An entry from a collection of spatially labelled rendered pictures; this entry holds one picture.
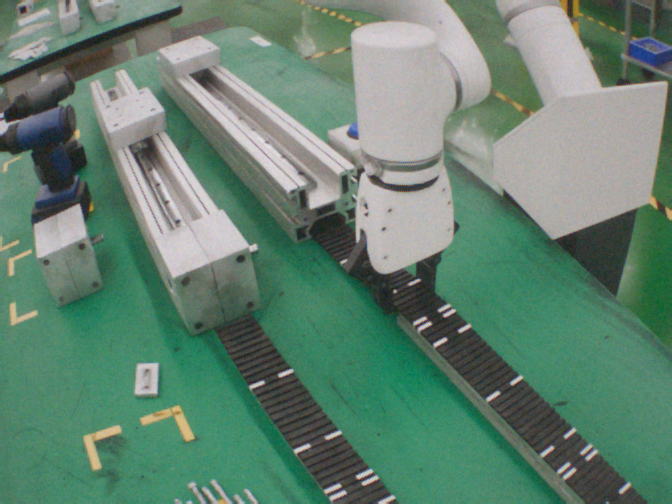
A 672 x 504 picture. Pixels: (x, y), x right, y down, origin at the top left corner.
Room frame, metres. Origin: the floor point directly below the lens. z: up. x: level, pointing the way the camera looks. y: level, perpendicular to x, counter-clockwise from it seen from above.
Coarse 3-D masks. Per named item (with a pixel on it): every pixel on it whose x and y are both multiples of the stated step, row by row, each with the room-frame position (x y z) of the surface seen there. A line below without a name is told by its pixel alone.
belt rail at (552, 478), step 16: (400, 320) 0.53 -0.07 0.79; (416, 336) 0.50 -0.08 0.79; (432, 352) 0.47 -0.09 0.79; (448, 368) 0.44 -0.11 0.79; (464, 384) 0.42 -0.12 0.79; (480, 400) 0.39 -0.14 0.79; (496, 416) 0.36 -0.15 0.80; (512, 432) 0.33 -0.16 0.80; (528, 448) 0.30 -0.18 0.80; (544, 464) 0.28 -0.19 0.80; (560, 480) 0.25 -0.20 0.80; (576, 496) 0.22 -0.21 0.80
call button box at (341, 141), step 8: (344, 128) 0.91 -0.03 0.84; (328, 136) 0.90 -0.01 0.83; (336, 136) 0.89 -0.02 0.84; (344, 136) 0.88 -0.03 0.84; (352, 136) 0.88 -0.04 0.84; (336, 144) 0.88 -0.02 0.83; (344, 144) 0.86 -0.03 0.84; (352, 144) 0.85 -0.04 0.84; (344, 152) 0.86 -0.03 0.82; (352, 152) 0.84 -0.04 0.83; (352, 160) 0.84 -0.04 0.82; (360, 160) 0.84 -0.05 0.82; (360, 168) 0.84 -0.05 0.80; (352, 176) 0.84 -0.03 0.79; (360, 176) 0.84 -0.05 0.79
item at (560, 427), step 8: (552, 424) 0.32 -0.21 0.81; (560, 424) 0.32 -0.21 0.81; (568, 424) 0.31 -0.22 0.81; (544, 432) 0.31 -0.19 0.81; (552, 432) 0.31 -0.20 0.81; (560, 432) 0.31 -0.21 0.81; (536, 440) 0.30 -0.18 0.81; (544, 440) 0.30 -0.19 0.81; (552, 440) 0.30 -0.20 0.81; (536, 448) 0.29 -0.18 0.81; (544, 448) 0.29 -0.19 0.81
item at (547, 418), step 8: (552, 408) 0.34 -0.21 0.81; (544, 416) 0.33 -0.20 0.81; (552, 416) 0.33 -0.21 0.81; (528, 424) 0.33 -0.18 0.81; (536, 424) 0.32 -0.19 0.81; (544, 424) 0.32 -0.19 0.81; (520, 432) 0.32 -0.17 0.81; (528, 432) 0.32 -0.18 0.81; (536, 432) 0.31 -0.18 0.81; (528, 440) 0.31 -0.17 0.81
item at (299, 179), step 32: (160, 64) 1.38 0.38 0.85; (192, 96) 1.11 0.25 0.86; (224, 96) 1.15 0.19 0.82; (256, 96) 1.03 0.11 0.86; (224, 128) 0.93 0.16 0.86; (256, 128) 0.95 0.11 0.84; (288, 128) 0.88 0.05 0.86; (224, 160) 0.95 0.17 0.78; (256, 160) 0.80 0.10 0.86; (288, 160) 0.83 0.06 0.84; (320, 160) 0.78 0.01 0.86; (256, 192) 0.82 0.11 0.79; (288, 192) 0.70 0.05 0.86; (320, 192) 0.75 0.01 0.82; (352, 192) 0.74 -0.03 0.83; (288, 224) 0.72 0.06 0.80
